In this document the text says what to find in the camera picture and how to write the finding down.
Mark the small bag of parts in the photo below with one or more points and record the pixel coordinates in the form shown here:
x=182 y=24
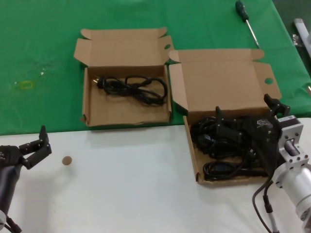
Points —
x=296 y=40

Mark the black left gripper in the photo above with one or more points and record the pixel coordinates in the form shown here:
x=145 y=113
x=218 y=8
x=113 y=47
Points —
x=9 y=156

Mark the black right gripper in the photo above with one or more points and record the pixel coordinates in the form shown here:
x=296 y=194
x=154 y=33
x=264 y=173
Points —
x=264 y=136

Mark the white bar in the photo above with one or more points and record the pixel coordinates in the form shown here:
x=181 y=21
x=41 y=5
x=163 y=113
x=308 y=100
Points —
x=302 y=30

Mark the round brown cardboard disc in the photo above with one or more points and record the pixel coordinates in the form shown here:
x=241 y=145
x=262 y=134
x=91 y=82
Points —
x=67 y=160

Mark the yellow tape square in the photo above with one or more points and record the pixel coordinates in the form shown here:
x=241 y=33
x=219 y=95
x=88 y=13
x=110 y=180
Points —
x=26 y=88

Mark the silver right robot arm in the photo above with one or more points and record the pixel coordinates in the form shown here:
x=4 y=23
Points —
x=296 y=179

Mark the open brown cardboard box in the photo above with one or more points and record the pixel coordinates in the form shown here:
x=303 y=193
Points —
x=218 y=80
x=126 y=114

